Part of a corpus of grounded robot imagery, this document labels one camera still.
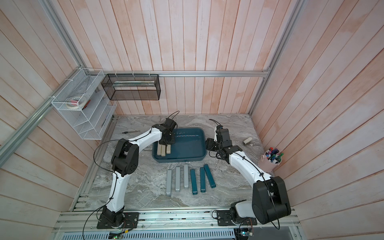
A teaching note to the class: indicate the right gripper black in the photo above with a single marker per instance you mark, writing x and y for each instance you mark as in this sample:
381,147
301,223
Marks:
209,144

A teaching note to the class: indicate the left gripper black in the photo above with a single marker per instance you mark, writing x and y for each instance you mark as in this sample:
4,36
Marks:
171,142

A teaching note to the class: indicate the beige pruning pliers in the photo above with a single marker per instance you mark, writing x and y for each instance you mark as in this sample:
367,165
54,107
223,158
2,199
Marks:
159,150
163,150
168,149

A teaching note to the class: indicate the grey pruning pliers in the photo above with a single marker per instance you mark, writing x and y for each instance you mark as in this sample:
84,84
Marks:
169,183
186,176
178,179

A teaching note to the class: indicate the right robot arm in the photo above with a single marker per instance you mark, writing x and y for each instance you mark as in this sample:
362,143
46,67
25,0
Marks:
269,201

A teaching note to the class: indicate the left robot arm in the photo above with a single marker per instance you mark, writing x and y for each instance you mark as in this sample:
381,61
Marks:
125,161

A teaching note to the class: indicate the teal plastic storage box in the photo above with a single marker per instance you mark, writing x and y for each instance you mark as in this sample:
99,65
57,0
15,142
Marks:
189,146

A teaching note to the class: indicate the teal pruning pliers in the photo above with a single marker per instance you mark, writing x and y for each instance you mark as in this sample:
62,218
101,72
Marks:
202,180
210,176
194,182

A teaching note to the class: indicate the small beige tape roll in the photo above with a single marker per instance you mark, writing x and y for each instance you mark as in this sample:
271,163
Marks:
247,141

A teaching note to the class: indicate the dark pen on table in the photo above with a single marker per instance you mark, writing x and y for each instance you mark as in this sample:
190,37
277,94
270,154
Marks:
130,132

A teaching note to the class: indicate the pink pen holder cup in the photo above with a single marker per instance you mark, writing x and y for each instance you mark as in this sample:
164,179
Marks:
270,159

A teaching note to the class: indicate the tape roll in shelf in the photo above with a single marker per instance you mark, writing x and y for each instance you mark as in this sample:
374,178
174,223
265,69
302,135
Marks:
75,102

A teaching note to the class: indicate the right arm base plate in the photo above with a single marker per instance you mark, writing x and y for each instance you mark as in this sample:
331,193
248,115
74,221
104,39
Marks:
225,218

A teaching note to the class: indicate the black mesh wall basket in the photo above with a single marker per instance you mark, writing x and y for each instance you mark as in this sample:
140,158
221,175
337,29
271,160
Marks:
132,87

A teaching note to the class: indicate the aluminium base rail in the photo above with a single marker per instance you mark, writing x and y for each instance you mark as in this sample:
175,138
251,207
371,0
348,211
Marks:
165,219

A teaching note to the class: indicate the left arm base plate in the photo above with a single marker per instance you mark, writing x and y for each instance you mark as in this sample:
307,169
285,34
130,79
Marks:
119,220

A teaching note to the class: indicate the white wire wall shelf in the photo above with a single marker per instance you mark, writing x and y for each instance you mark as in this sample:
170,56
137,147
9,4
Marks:
84,106

